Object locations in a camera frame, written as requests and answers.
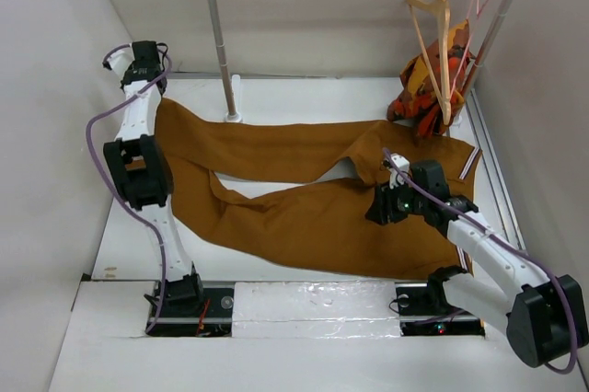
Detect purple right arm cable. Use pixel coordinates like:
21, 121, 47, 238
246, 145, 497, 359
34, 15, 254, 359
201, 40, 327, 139
381, 147, 579, 375

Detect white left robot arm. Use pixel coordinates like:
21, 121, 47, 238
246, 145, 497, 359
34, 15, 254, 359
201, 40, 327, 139
103, 40, 205, 318

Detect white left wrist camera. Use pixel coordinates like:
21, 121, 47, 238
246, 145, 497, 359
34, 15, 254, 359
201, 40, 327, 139
102, 48, 133, 79

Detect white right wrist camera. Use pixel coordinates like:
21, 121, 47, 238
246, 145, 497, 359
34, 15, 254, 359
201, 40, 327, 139
383, 153, 410, 190

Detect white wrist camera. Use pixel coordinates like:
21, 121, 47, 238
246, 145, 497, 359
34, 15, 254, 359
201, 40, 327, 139
102, 48, 133, 79
383, 153, 410, 190

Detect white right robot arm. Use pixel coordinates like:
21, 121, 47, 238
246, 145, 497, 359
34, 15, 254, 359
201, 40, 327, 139
365, 151, 588, 375

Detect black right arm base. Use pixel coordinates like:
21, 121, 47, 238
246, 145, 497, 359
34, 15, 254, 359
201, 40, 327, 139
388, 266, 485, 337

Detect brown trousers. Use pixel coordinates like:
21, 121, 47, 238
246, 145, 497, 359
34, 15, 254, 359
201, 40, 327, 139
156, 99, 480, 280

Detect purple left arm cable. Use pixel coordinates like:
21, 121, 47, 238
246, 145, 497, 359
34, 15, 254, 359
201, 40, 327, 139
85, 43, 174, 336

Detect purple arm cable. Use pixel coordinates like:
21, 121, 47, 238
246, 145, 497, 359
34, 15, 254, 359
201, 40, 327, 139
85, 43, 174, 336
381, 147, 579, 375

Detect wooden clothes hanger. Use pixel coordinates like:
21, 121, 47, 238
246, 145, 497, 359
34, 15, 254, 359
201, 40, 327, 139
405, 0, 458, 126

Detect pink wire hanger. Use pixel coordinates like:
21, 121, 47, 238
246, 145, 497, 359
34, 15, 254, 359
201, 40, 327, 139
451, 0, 490, 96

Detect orange patterned garment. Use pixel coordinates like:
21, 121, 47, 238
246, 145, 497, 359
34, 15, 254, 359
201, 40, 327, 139
387, 19, 473, 141

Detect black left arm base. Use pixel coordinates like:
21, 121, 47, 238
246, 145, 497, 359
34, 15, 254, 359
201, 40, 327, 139
144, 274, 236, 338

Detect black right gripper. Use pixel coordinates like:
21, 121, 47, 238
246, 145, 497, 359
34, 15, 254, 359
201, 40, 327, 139
364, 176, 427, 225

